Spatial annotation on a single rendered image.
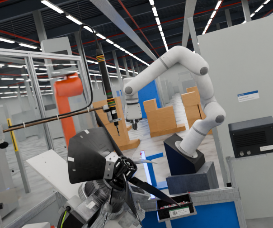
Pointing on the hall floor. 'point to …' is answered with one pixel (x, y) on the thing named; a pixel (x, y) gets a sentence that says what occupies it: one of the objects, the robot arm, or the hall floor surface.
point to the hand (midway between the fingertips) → (134, 126)
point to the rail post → (240, 214)
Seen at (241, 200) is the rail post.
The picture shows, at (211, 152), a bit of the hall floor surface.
